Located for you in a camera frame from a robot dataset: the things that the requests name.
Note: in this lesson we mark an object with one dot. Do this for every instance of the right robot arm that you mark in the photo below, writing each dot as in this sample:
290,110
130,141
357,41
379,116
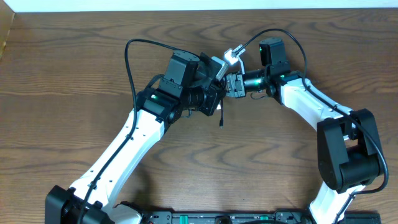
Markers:
349,153

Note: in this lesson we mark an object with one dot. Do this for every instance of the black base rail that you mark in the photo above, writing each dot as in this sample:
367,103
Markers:
281,216

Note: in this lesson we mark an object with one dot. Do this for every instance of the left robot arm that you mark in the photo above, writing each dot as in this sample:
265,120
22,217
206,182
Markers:
91,198

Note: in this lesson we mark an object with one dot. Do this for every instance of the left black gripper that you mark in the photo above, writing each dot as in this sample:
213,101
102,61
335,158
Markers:
217,92

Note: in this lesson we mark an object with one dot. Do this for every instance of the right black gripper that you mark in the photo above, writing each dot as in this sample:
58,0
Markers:
236,84

